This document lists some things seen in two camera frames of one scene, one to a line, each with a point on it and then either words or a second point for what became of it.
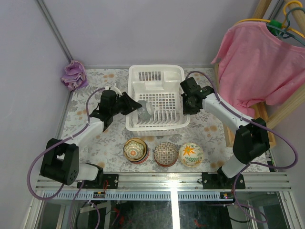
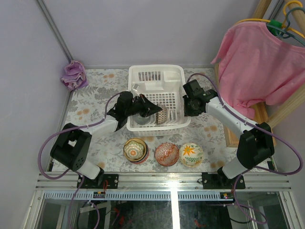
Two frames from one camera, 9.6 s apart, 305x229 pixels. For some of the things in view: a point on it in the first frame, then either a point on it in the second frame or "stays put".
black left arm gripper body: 124,104 -> 142,106
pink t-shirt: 255,67 stays put
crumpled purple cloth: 75,76 stays put
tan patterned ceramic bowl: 166,152 -> 161,117
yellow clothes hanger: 284,26 stays put
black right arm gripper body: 188,108 stays put
